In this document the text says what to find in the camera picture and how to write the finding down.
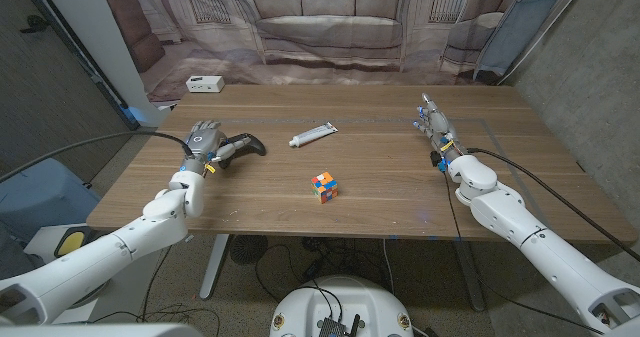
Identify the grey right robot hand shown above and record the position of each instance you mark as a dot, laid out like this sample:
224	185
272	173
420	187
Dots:
442	129

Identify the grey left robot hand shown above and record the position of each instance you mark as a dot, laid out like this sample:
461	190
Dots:
205	142

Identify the black game controller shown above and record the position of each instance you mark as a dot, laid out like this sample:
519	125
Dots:
254	148

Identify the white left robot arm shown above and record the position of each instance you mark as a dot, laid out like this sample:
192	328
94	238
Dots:
90	262

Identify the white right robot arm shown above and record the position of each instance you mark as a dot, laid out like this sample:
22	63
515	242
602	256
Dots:
545	252

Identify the white power outlet box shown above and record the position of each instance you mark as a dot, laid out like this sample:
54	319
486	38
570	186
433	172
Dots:
205	83

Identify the white squeeze tube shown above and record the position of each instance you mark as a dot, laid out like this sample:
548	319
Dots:
312	135

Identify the black floor fan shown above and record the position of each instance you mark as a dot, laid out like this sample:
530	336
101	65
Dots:
248	248

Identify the white table leg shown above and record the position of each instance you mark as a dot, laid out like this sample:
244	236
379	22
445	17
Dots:
215	267

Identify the multicoloured puzzle cube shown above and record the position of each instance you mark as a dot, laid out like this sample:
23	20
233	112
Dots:
325	187

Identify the grey table leg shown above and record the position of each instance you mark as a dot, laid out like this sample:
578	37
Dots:
470	277

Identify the printed sofa room backdrop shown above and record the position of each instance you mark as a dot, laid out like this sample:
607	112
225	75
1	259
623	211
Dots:
330	27

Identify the white pillar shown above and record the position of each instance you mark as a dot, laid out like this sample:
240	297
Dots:
90	27

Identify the yellow foot pedal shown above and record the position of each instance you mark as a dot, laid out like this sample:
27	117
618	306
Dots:
72	242

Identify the blue plastic chair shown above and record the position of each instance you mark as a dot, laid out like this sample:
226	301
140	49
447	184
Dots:
40	192

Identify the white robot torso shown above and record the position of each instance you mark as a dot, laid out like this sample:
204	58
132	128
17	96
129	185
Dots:
345	302

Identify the black torso antenna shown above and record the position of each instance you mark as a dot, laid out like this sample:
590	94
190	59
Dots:
354	325

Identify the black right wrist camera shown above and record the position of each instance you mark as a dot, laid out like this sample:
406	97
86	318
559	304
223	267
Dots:
435	158

